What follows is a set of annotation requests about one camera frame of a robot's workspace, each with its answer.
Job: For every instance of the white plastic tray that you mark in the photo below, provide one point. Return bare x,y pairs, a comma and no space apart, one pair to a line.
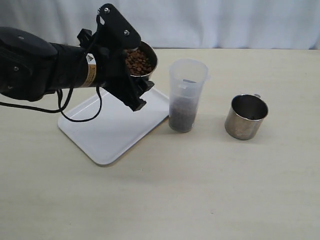
105,128

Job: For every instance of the steel mug with pellets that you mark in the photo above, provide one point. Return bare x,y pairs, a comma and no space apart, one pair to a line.
142,61

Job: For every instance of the white curtain backdrop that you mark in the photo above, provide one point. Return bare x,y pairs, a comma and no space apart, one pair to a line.
227,24

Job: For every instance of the translucent plastic container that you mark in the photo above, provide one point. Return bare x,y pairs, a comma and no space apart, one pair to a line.
186,81

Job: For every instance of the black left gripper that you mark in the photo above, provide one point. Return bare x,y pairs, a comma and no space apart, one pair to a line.
105,52

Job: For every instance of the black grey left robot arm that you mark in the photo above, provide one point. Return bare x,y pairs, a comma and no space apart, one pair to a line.
31,67

